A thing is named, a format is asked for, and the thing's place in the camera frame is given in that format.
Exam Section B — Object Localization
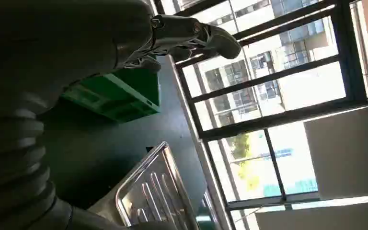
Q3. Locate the pale building outside window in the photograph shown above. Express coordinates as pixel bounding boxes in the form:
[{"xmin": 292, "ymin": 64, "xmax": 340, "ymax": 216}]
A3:
[{"xmin": 184, "ymin": 0, "xmax": 366, "ymax": 127}]

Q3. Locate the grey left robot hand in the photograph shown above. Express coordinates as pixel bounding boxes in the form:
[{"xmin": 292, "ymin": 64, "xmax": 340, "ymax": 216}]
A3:
[{"xmin": 0, "ymin": 0, "xmax": 242, "ymax": 119}]

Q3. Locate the black window frame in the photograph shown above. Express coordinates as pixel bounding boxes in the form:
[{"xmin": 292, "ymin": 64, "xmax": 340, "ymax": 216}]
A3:
[{"xmin": 153, "ymin": 0, "xmax": 368, "ymax": 230}]

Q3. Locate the shiny steel tray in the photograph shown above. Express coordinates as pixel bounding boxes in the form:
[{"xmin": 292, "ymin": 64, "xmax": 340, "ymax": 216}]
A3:
[{"xmin": 115, "ymin": 141, "xmax": 201, "ymax": 230}]

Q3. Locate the green plastic crate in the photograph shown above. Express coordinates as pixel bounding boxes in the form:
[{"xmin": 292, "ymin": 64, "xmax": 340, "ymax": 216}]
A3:
[{"xmin": 60, "ymin": 67, "xmax": 161, "ymax": 124}]

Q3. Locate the ribbed grey left arm sleeve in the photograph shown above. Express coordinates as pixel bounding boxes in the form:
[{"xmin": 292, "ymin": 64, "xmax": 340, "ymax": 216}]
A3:
[{"xmin": 0, "ymin": 108, "xmax": 178, "ymax": 230}]

